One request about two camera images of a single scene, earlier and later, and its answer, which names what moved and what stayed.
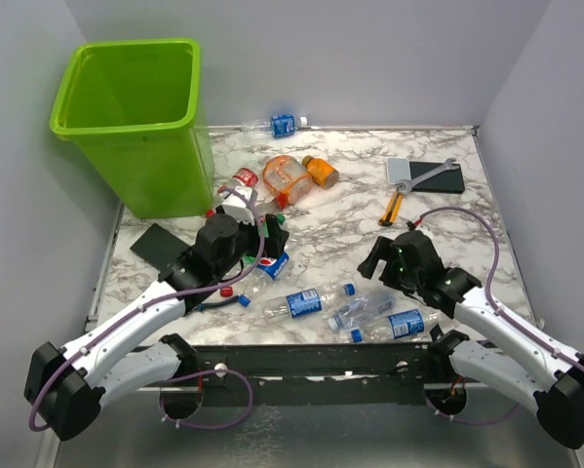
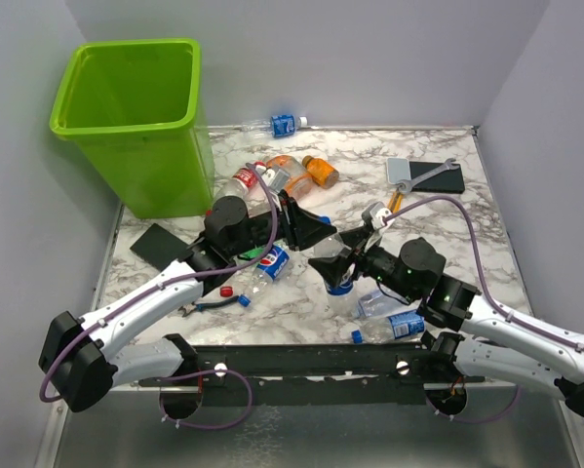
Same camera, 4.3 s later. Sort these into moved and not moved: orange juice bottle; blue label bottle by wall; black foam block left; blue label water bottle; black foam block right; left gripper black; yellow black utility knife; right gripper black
Moved: right gripper black; blue label water bottle; left gripper black
Not moved: black foam block right; orange juice bottle; black foam block left; blue label bottle by wall; yellow black utility knife
